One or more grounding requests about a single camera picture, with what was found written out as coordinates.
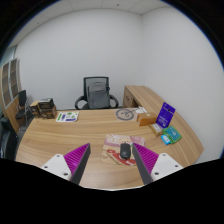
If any black mesh office chair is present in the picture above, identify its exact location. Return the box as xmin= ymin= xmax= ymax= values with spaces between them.
xmin=74 ymin=76 xmax=120 ymax=111

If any small brown cardboard box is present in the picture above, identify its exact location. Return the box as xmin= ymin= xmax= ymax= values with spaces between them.
xmin=29 ymin=101 xmax=42 ymax=118

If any small blue packet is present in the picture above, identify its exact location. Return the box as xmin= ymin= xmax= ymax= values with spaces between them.
xmin=160 ymin=134 xmax=172 ymax=146

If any white printed paper sheet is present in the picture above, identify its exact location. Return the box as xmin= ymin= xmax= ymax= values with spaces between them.
xmin=55 ymin=111 xmax=80 ymax=123

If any wooden shelf unit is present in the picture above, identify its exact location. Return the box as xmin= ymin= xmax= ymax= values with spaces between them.
xmin=0 ymin=58 xmax=23 ymax=134

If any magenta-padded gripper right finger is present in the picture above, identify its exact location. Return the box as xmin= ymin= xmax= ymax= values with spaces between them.
xmin=131 ymin=142 xmax=184 ymax=185

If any large brown cardboard box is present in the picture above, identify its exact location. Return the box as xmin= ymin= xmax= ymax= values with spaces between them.
xmin=37 ymin=97 xmax=58 ymax=120

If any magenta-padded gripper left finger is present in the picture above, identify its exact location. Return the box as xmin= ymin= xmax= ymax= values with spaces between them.
xmin=40 ymin=142 xmax=92 ymax=185

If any cartoon print mouse pad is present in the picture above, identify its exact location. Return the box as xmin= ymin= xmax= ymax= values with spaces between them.
xmin=100 ymin=133 xmax=146 ymax=166

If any small yellow box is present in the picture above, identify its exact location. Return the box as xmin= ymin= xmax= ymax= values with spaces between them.
xmin=148 ymin=122 xmax=164 ymax=137

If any black computer mouse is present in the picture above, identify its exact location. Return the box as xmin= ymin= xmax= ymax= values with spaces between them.
xmin=119 ymin=142 xmax=132 ymax=160

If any wooden side desk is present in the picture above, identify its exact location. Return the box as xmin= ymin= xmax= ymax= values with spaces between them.
xmin=122 ymin=85 xmax=168 ymax=116

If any black armchair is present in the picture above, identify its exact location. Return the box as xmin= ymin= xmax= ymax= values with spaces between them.
xmin=0 ymin=116 xmax=18 ymax=159

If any small black visitor chair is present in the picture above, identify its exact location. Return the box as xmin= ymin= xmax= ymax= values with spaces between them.
xmin=14 ymin=89 xmax=34 ymax=121

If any green packet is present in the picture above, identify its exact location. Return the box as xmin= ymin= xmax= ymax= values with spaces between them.
xmin=162 ymin=125 xmax=183 ymax=144

